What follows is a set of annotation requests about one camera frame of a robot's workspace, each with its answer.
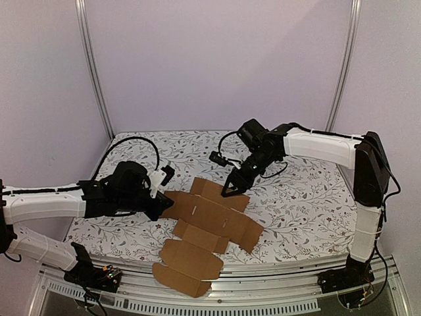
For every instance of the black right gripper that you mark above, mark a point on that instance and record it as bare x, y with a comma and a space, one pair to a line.
240, 174

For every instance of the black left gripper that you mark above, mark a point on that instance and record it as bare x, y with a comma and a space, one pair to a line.
162, 203

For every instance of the brown cardboard box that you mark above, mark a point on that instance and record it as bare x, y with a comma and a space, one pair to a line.
206, 223

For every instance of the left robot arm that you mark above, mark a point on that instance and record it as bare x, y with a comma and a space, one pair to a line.
129, 189

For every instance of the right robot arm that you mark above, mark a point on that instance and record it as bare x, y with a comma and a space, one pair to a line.
364, 155

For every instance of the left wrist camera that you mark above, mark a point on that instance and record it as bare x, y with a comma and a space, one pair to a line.
159, 178

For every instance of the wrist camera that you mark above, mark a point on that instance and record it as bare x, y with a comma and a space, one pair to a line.
223, 161
159, 178

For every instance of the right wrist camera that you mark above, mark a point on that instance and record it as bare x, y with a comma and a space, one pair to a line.
223, 161

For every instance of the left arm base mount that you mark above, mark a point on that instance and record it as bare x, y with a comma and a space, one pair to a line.
85, 274

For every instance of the aluminium front rail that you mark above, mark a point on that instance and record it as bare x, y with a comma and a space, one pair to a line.
259, 289

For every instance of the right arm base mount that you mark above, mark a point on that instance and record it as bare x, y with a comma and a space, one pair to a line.
355, 273

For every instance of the right aluminium frame post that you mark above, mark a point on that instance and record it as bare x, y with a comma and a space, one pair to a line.
345, 64

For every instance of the aluminium frame post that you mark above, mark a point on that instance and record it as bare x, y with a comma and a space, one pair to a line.
345, 64
81, 14

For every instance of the left aluminium frame post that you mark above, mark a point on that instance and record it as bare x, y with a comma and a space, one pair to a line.
81, 14

